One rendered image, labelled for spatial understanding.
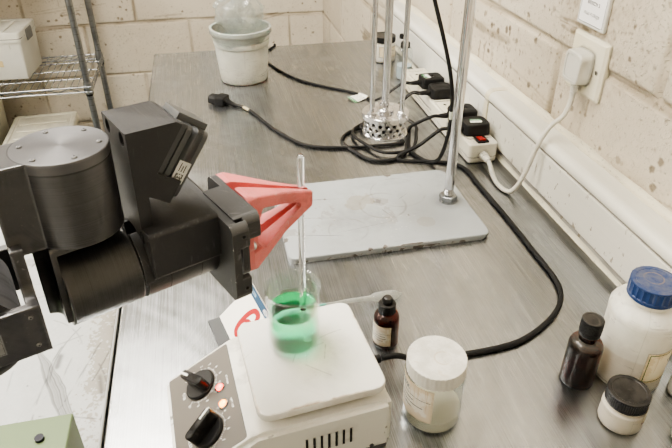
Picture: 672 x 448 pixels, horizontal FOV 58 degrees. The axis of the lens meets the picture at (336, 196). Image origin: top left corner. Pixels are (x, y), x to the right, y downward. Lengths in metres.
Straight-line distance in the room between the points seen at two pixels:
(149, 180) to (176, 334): 0.38
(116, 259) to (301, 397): 0.22
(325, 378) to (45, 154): 0.32
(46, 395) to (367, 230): 0.46
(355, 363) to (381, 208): 0.40
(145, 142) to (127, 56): 2.55
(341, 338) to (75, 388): 0.30
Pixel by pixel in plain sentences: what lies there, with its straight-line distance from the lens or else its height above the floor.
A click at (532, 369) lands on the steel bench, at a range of 0.73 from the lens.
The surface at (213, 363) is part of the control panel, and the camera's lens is 0.64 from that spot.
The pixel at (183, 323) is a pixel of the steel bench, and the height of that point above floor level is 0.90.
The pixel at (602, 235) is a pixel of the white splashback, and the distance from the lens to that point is 0.89.
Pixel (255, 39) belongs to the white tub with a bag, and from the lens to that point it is 1.40.
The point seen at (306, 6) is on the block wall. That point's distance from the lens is 2.91.
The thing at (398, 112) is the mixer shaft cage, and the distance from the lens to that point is 0.85.
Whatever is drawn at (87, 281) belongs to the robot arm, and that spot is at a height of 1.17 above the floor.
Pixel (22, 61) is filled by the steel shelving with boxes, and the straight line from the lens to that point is 2.67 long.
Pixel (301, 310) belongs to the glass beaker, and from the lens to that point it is 0.55.
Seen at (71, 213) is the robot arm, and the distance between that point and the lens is 0.39.
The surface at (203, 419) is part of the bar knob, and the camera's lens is 0.59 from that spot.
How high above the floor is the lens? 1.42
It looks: 32 degrees down
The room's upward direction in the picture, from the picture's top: straight up
